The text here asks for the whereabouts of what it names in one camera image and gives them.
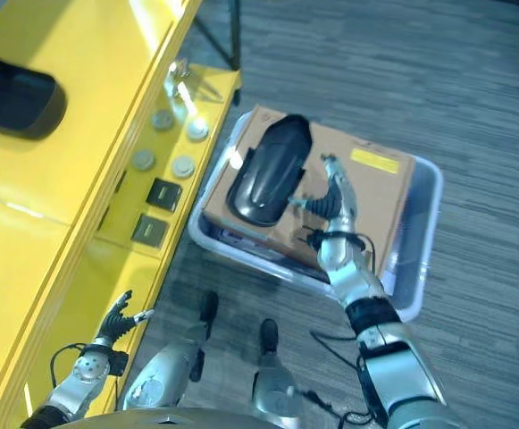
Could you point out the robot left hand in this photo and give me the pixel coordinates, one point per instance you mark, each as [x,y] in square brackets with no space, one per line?
[114,322]

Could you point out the round silver disc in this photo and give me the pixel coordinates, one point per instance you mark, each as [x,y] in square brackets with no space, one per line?
[144,160]
[182,166]
[197,130]
[161,120]

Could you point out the yellow label sticker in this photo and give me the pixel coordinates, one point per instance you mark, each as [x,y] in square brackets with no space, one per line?
[374,161]

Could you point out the yellow metal shelf unit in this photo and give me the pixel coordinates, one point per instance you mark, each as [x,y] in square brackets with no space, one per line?
[62,187]

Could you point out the black sole-shaped part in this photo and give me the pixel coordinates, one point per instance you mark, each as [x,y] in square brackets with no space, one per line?
[272,170]
[13,103]

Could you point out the silver metal bracket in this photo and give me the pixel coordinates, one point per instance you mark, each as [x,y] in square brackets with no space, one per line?
[178,85]

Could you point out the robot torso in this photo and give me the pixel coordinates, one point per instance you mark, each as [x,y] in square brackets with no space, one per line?
[161,419]

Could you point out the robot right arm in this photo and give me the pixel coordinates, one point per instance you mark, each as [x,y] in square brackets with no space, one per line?
[388,353]

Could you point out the black metal frame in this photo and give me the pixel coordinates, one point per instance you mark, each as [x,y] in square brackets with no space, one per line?
[232,36]

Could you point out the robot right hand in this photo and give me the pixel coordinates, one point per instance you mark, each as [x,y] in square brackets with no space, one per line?
[339,201]

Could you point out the black square part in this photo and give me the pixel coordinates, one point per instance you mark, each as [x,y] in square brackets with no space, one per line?
[164,194]
[150,230]

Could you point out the grey plastic box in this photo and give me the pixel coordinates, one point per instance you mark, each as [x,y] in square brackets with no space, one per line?
[413,250]

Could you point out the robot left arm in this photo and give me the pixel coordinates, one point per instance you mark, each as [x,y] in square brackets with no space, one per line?
[80,375]

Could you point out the brown cardboard box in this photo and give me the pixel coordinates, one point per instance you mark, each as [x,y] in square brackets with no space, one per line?
[375,196]

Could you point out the robot right leg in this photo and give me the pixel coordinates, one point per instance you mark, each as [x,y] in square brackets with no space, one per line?
[272,380]

